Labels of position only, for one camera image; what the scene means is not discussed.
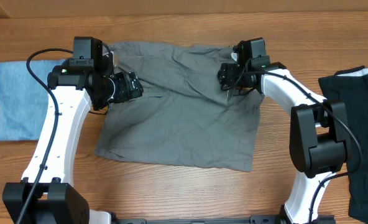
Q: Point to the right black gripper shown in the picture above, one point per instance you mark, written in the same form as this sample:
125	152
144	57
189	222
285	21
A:
225	75

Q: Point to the grey shorts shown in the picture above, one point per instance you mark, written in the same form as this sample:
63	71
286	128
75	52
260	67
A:
183	117

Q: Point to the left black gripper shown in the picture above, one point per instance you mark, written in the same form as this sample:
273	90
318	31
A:
126	93

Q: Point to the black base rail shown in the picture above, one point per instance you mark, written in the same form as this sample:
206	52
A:
202	221

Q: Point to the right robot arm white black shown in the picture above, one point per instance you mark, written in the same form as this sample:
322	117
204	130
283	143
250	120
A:
320	139

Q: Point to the folded blue denim garment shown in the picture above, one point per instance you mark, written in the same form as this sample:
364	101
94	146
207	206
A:
23	103

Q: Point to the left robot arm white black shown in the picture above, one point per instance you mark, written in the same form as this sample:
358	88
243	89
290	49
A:
45	193

